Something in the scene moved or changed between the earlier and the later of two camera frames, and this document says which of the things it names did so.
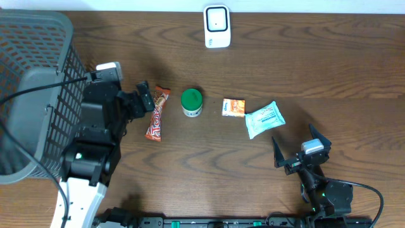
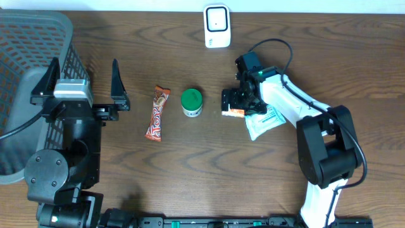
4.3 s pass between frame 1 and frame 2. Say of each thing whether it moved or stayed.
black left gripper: moved
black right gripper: moved
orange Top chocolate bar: stayed
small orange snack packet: stayed
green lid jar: stayed
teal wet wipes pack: stayed
